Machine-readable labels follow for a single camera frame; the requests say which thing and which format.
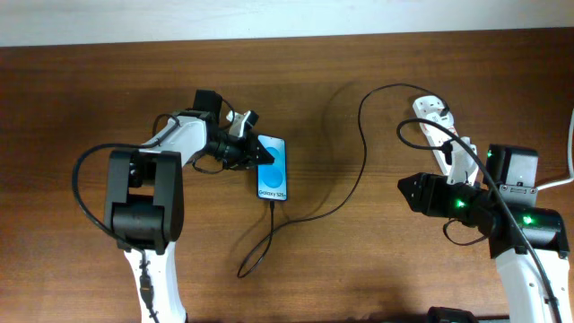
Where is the blue Galaxy smartphone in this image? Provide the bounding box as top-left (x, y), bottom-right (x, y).
top-left (257, 135), bottom-right (288, 201)

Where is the black USB charging cable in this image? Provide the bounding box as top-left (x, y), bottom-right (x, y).
top-left (236, 83), bottom-right (451, 279)

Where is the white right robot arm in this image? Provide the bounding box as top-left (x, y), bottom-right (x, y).
top-left (397, 144), bottom-right (573, 322)

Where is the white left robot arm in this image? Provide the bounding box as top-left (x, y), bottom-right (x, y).
top-left (104, 90), bottom-right (274, 322)

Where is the white USB charger plug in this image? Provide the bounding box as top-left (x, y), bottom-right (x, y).
top-left (421, 112), bottom-right (454, 135)

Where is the white power strip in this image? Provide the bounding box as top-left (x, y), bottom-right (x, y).
top-left (413, 95), bottom-right (458, 176)

